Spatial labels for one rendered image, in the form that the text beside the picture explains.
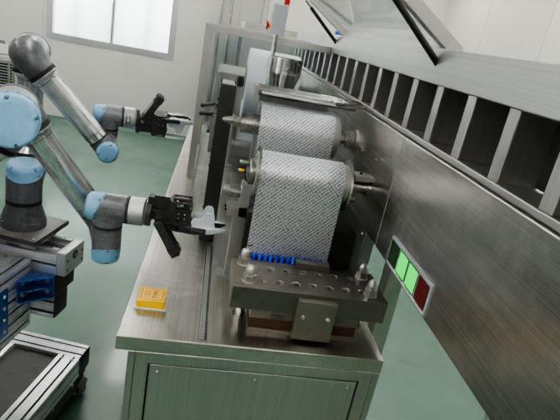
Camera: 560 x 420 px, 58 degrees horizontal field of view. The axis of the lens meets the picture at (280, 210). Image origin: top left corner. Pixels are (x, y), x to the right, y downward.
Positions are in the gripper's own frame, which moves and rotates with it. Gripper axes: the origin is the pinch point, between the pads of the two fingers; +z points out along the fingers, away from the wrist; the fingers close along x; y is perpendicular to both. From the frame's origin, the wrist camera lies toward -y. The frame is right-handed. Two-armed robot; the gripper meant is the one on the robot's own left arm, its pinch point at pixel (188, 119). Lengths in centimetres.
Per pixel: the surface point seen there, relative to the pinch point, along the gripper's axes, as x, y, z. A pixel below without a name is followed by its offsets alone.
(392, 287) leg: 78, 22, 60
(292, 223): 79, -1, 17
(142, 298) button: 86, 20, -21
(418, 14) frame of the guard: 88, -60, 29
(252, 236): 77, 5, 8
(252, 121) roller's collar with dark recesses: 45.5, -17.5, 10.8
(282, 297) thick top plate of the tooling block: 99, 9, 11
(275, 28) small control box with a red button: 14.4, -41.6, 22.3
